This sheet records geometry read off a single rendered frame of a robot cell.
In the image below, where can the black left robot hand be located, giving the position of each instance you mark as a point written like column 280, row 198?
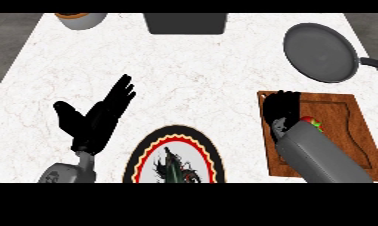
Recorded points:
column 97, row 120

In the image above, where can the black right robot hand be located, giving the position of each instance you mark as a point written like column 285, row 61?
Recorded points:
column 279, row 108

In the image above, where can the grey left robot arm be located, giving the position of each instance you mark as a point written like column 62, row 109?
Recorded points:
column 68, row 170

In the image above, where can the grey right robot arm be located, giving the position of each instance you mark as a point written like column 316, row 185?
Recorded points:
column 314, row 156

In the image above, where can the red tomato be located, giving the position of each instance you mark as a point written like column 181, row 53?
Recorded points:
column 313, row 123

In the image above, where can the brown wooden cutting board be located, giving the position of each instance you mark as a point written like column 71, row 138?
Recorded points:
column 344, row 126

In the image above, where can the dark grey frying pan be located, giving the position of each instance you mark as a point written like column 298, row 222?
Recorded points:
column 319, row 53

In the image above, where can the black red patterned plate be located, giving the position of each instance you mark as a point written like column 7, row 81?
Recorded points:
column 174, row 156

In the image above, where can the grey pot with brown rim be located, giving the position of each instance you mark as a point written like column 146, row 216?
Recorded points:
column 81, row 20

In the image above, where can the dark grey box appliance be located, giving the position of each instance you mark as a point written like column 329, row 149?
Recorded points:
column 186, row 23

